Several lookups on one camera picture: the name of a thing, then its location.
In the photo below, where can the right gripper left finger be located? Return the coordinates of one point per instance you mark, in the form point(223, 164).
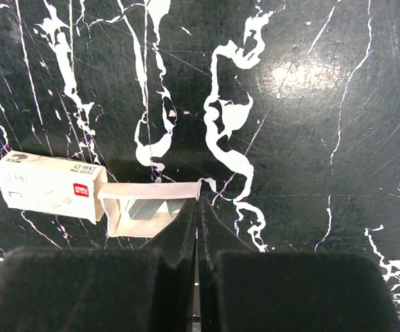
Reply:
point(147, 289)

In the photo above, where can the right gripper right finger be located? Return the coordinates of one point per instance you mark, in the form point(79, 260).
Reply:
point(245, 290)

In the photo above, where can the staple box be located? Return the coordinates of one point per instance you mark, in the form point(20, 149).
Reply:
point(72, 188)

